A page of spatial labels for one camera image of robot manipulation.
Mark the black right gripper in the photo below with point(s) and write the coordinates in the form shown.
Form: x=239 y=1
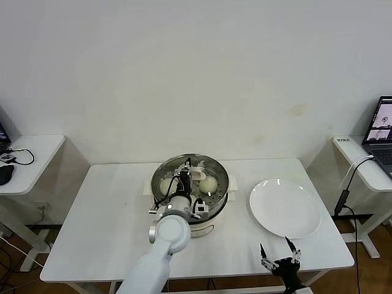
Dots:
x=286 y=268

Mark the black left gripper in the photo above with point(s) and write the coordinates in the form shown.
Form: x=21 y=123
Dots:
x=184 y=183

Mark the white steamed baozi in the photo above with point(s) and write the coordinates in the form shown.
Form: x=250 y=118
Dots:
x=209 y=184
x=165 y=185

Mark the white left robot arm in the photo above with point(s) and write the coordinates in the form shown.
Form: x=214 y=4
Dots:
x=170 y=229

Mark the perforated steel steamer basket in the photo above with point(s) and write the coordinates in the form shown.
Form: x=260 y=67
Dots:
x=219 y=205

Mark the white round plate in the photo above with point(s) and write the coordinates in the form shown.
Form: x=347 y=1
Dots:
x=284 y=211

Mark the cream electric cooker base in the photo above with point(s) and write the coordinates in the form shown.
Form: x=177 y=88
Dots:
x=208 y=226

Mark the white side desk with label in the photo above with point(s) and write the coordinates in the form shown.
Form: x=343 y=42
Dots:
x=352 y=153

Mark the white desk label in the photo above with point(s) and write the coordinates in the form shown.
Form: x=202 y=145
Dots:
x=343 y=141

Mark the white side desk with mouse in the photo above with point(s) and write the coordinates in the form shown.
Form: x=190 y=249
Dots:
x=39 y=159

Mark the black computer mouse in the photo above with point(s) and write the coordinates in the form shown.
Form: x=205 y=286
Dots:
x=6 y=174

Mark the black laptop beside mouse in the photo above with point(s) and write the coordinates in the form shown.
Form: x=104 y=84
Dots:
x=3 y=134

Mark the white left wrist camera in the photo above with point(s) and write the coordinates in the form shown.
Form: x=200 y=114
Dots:
x=201 y=209

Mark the white table leg frame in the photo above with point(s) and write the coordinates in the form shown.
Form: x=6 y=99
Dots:
x=232 y=289

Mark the grey laptop showing camera views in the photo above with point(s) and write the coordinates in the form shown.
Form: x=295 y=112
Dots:
x=382 y=153

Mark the white wall socket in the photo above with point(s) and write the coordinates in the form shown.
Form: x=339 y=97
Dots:
x=43 y=205

